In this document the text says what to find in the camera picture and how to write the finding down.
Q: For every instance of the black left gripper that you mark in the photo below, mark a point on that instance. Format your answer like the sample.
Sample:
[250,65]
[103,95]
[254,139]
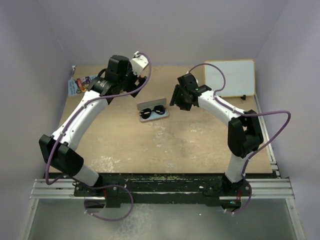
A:
[133,87]

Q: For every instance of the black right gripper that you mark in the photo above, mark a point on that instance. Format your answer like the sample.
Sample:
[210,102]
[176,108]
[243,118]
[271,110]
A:
[176,99]

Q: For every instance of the pink glasses case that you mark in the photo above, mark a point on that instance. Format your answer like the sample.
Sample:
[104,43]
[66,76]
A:
[150,104]

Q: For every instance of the gold aviator sunglasses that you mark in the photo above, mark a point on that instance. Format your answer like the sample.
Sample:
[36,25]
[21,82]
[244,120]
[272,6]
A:
[147,112]

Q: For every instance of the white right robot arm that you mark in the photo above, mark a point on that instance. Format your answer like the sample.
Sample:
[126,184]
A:
[244,134]

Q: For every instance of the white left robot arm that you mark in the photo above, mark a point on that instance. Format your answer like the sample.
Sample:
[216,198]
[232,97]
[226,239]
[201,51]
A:
[122,77]

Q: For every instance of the blue illustrated booklet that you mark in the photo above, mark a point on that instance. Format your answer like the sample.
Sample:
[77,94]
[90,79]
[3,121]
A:
[79,85]

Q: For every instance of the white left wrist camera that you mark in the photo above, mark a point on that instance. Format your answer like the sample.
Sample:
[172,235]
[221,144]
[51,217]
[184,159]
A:
[138,63]

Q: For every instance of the small whiteboard wooden frame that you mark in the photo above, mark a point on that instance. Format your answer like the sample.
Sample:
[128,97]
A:
[238,75]

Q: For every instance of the aluminium frame rail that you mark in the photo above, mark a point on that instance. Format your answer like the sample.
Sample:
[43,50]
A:
[61,189]

